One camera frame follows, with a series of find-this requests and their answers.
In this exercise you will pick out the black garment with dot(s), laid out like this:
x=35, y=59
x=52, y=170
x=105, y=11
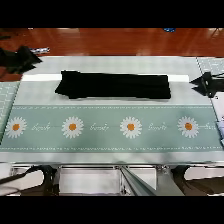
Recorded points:
x=113, y=86

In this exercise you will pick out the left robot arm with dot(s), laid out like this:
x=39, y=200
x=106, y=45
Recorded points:
x=16, y=60

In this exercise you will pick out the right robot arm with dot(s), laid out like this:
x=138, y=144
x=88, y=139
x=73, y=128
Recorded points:
x=213, y=85

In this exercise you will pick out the silver frame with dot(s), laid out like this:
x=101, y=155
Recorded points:
x=140, y=183

